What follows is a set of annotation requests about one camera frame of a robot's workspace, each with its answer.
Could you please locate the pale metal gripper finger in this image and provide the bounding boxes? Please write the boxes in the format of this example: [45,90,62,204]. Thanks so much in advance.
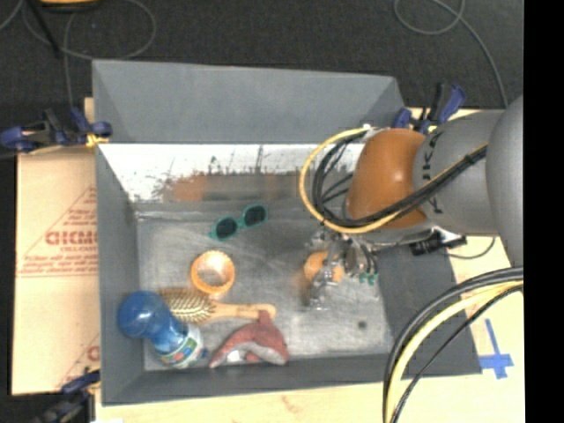
[308,285,330,312]
[317,258,341,288]

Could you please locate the orange round fruit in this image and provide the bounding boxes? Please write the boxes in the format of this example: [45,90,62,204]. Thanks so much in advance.
[302,250,345,285]

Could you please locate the red-brown toy dolphin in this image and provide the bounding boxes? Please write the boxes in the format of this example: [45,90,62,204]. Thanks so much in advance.
[208,309,291,369]

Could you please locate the teal sunglasses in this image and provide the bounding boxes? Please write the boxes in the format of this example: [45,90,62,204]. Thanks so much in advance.
[207,204,269,242]

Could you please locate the wooden hairbrush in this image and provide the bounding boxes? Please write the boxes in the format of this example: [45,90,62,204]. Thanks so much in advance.
[157,286,278,326]

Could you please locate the blue plastic bottle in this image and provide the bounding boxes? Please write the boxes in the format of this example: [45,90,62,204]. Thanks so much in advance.
[115,289,209,370]

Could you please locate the grey metal bin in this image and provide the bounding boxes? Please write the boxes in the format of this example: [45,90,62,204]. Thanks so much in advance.
[91,59,483,405]

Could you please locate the brown cardboard board red print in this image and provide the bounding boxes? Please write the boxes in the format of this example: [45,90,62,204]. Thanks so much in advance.
[10,142,103,397]

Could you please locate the black cylinder on white bracket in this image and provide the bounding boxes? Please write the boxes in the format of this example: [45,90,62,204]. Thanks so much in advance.
[408,230,468,257]

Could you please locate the orange plastic ring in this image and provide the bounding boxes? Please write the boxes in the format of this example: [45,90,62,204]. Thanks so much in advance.
[189,249,237,301]

